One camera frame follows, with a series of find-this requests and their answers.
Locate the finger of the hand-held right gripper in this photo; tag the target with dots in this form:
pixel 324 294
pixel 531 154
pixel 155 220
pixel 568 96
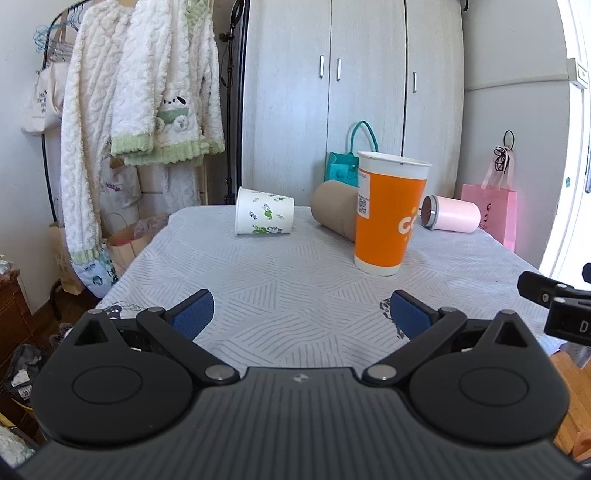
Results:
pixel 535 285

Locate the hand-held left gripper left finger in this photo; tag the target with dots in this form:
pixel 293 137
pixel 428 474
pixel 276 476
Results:
pixel 195 314

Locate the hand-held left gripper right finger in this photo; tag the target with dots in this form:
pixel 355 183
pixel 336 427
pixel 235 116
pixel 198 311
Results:
pixel 408 314

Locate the orange paper cup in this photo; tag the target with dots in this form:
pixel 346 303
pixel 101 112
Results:
pixel 390 217

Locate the pink tumbler cup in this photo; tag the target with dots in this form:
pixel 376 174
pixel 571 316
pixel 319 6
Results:
pixel 455 213

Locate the white floral paper cup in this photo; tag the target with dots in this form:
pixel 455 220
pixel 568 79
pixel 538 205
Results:
pixel 264 217

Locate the brown paper cup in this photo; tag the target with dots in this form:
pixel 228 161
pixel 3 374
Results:
pixel 334 207

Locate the wooden chair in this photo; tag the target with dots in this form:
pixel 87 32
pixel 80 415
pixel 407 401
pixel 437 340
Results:
pixel 575 392

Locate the pink gift bag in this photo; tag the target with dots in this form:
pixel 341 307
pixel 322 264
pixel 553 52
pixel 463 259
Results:
pixel 496 217

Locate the brown paper bag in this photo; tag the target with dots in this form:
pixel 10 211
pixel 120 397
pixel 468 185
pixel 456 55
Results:
pixel 129 247

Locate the grey patterned tablecloth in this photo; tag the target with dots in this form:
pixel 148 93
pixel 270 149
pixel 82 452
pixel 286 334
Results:
pixel 286 286

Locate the blue printed shopping bag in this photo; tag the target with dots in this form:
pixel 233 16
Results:
pixel 97 274

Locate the white door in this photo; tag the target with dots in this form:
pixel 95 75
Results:
pixel 575 161

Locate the white fluffy pants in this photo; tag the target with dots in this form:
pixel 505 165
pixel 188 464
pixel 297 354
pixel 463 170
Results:
pixel 173 184

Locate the tan paper bag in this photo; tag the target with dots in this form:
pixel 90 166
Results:
pixel 62 263

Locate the tote bag with purple print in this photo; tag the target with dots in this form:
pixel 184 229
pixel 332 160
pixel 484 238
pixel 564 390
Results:
pixel 121 187

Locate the teal gift bag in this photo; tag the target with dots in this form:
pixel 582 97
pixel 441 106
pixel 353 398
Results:
pixel 341 168

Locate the dark wooden cabinet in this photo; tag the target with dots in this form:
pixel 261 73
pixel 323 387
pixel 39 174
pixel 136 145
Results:
pixel 14 323

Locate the long white fluffy robe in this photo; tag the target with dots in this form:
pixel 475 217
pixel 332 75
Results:
pixel 87 152

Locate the black light stand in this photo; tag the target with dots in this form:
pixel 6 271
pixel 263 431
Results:
pixel 228 115

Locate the white fluffy jacket green trim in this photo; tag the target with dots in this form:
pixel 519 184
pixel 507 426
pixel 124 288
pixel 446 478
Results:
pixel 166 92

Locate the grey wardrobe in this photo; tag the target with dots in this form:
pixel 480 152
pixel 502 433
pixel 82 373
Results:
pixel 360 92

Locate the white canvas tote bag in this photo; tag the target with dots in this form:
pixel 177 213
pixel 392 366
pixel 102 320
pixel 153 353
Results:
pixel 44 99

